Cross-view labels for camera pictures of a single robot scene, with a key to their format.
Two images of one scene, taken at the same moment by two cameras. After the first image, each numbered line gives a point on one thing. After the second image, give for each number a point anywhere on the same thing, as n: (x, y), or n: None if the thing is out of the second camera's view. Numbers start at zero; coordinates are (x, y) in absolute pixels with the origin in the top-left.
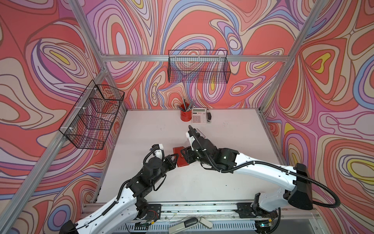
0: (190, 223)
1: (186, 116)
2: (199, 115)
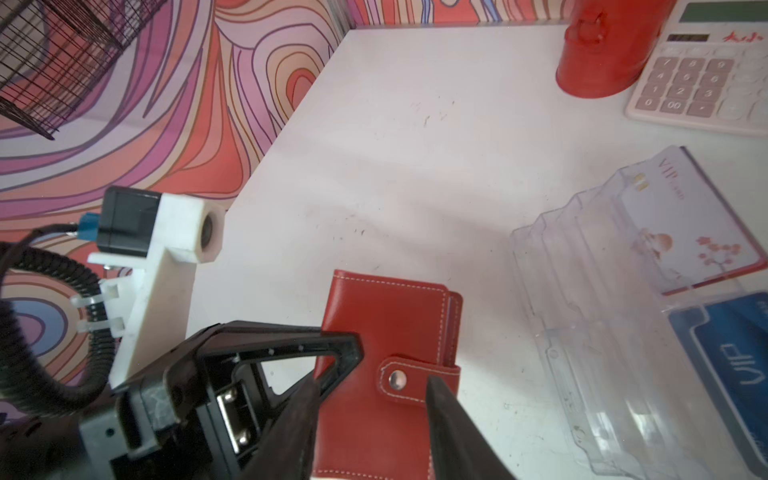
0: None
1: (608, 45)
2: (708, 68)
